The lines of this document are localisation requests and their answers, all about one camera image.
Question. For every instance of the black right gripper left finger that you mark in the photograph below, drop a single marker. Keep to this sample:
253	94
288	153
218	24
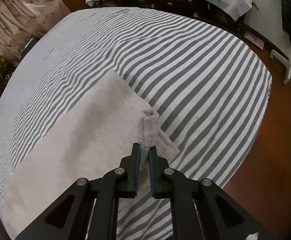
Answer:
131	166

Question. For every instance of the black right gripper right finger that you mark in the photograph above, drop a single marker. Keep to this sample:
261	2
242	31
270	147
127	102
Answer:
158	181

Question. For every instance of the light grey fleece pants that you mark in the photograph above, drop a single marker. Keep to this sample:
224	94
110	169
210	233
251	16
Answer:
87	142

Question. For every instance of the grey white striped bed sheet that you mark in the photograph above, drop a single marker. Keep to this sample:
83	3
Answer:
208	88

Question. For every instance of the pink patterned curtain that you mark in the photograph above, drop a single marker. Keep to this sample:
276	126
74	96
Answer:
21	20

